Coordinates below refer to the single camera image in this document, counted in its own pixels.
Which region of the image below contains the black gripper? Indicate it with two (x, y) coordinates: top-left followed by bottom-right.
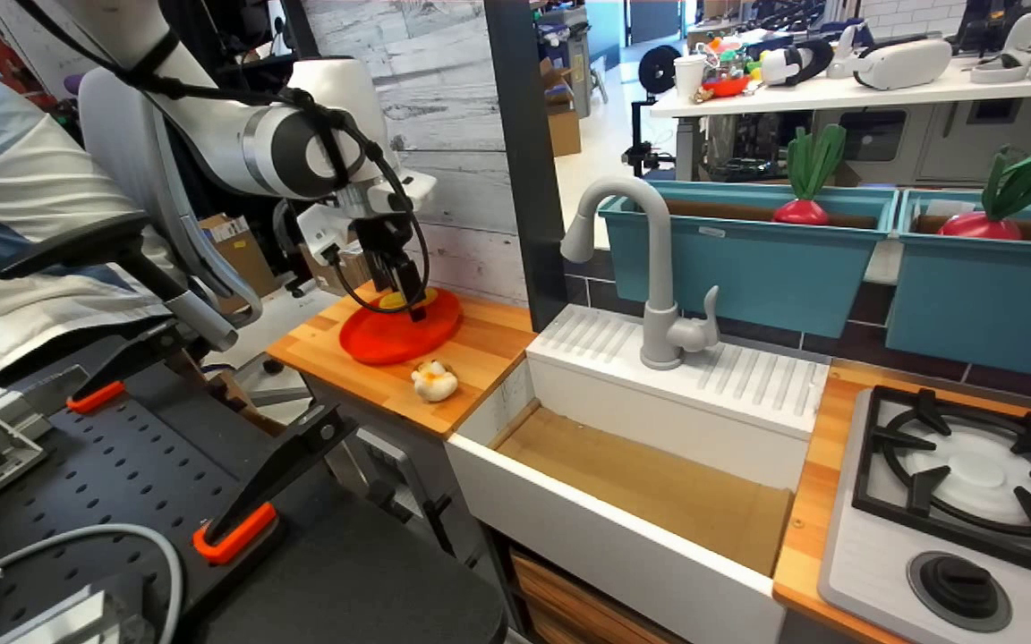
(352, 214), (425, 323)

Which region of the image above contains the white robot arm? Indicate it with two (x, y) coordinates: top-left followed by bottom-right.
(13, 0), (430, 323)

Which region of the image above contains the orange plate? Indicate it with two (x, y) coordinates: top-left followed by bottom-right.
(341, 290), (463, 366)

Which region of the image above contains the grey toy faucet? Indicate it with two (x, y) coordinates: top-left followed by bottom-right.
(557, 174), (720, 370)

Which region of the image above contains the small cream toy garlic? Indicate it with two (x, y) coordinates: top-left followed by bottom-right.
(410, 356), (457, 405)

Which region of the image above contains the cardboard box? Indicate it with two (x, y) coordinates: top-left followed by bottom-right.
(201, 214), (275, 296)

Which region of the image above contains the grey office chair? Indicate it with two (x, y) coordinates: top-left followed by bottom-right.
(0, 66), (261, 350)

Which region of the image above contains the black orange clamp near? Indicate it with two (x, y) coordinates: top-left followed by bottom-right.
(188, 405), (355, 565)

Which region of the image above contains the black orange clamp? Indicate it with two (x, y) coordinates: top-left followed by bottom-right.
(188, 405), (355, 565)
(63, 323), (181, 416)

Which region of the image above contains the black orange clamp far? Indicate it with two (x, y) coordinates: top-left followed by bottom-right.
(63, 323), (181, 416)

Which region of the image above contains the white toy sink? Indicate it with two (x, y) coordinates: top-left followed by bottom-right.
(446, 304), (828, 644)

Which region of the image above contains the black perforated table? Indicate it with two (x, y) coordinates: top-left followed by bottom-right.
(0, 366), (503, 644)

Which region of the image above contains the teal planter box left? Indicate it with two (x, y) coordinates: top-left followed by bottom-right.
(596, 174), (902, 340)

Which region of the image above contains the teal planter box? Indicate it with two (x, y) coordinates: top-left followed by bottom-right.
(596, 174), (902, 340)
(889, 188), (1031, 376)

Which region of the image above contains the red radish toy left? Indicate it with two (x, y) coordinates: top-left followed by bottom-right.
(774, 122), (843, 226)

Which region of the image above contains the red radish toy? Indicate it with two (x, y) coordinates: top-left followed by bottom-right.
(774, 122), (843, 226)
(939, 152), (1031, 240)

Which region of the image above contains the toy gas stove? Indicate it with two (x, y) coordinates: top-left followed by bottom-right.
(820, 385), (1031, 644)

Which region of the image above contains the teal planter box right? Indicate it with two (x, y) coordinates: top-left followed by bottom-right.
(889, 188), (1031, 376)

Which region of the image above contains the red radish toy right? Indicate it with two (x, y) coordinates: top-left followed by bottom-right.
(939, 152), (1031, 240)

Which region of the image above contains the grey cable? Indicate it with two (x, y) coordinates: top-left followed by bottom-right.
(0, 519), (186, 644)

